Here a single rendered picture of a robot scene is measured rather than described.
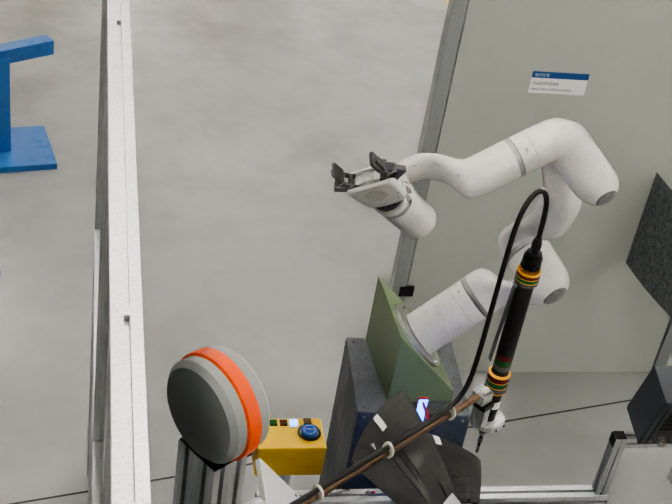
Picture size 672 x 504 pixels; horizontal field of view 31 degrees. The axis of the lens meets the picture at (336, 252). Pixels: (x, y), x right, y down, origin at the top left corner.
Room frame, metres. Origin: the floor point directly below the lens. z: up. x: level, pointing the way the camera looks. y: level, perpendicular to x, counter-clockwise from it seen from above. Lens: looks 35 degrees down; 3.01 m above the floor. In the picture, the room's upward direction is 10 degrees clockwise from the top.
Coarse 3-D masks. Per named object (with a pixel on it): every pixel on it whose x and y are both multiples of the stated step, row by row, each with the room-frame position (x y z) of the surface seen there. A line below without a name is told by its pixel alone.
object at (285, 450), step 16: (272, 432) 2.04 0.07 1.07; (288, 432) 2.05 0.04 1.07; (320, 432) 2.06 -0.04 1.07; (256, 448) 1.99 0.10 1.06; (272, 448) 1.99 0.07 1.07; (288, 448) 2.00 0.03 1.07; (304, 448) 2.01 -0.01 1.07; (320, 448) 2.02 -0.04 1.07; (272, 464) 1.99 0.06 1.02; (288, 464) 2.00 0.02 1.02; (304, 464) 2.01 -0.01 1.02; (320, 464) 2.02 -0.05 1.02
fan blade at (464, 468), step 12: (444, 444) 2.00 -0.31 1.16; (456, 444) 2.03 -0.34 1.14; (444, 456) 1.95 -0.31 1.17; (456, 456) 1.97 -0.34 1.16; (468, 456) 1.99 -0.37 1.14; (456, 468) 1.92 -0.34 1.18; (468, 468) 1.94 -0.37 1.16; (480, 468) 1.97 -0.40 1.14; (456, 480) 1.87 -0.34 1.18; (468, 480) 1.89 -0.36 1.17; (480, 480) 1.91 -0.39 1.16; (456, 492) 1.83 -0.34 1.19; (468, 492) 1.84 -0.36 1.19; (480, 492) 1.86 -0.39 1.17
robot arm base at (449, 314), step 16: (448, 288) 2.53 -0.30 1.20; (464, 288) 2.51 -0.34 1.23; (432, 304) 2.50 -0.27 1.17; (448, 304) 2.48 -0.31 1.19; (464, 304) 2.47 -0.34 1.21; (400, 320) 2.45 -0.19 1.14; (416, 320) 2.47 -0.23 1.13; (432, 320) 2.46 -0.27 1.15; (448, 320) 2.46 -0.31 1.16; (464, 320) 2.46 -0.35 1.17; (480, 320) 2.48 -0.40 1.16; (416, 336) 2.44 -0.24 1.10; (432, 336) 2.44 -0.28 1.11; (448, 336) 2.45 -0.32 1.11; (432, 352) 2.45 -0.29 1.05
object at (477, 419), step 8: (472, 392) 1.74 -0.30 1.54; (480, 392) 1.74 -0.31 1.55; (488, 392) 1.74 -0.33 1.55; (480, 400) 1.72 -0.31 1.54; (488, 400) 1.73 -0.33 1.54; (472, 408) 1.75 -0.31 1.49; (480, 408) 1.73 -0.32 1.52; (488, 408) 1.73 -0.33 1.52; (472, 416) 1.75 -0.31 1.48; (480, 416) 1.74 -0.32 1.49; (496, 416) 1.78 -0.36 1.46; (472, 424) 1.75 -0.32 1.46; (480, 424) 1.74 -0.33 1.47; (488, 424) 1.75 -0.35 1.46; (496, 424) 1.75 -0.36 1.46; (488, 432) 1.74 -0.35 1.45
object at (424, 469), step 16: (400, 400) 1.83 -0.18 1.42; (384, 416) 1.77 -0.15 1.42; (400, 416) 1.79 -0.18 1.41; (416, 416) 1.82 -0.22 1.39; (368, 432) 1.72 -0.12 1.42; (384, 432) 1.74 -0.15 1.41; (400, 432) 1.76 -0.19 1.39; (368, 448) 1.69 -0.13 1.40; (416, 448) 1.75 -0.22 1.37; (432, 448) 1.78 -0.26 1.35; (384, 464) 1.69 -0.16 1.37; (400, 464) 1.71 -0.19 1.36; (416, 464) 1.73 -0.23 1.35; (432, 464) 1.75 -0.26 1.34; (384, 480) 1.67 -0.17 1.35; (400, 480) 1.69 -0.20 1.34; (416, 480) 1.70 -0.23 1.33; (432, 480) 1.72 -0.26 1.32; (448, 480) 1.74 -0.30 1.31; (400, 496) 1.67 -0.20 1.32; (416, 496) 1.68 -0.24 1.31; (432, 496) 1.70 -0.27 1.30; (448, 496) 1.72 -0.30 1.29
